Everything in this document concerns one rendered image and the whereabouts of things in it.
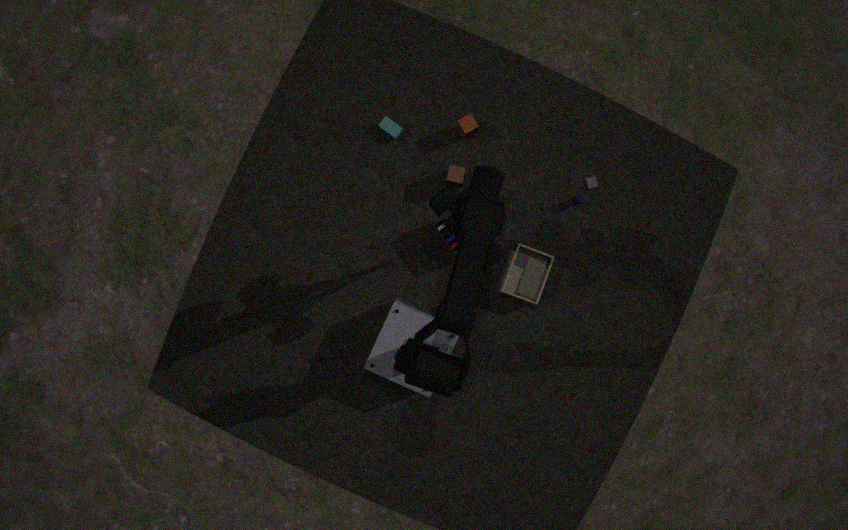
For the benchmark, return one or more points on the beige open tray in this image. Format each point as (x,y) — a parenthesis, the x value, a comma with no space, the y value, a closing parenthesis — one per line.
(526,273)

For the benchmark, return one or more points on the teal rectangular block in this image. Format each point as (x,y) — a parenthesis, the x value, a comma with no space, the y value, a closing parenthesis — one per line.
(391,128)

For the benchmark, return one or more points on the orange-brown block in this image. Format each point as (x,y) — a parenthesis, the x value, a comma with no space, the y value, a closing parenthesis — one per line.
(467,126)

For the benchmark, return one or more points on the tan cube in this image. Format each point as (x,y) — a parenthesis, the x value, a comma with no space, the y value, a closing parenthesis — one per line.
(455,176)

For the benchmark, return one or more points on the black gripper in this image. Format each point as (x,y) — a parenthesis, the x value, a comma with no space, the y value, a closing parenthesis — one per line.
(445,200)

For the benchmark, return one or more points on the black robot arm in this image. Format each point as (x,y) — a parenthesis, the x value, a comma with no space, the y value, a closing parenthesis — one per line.
(479,216)

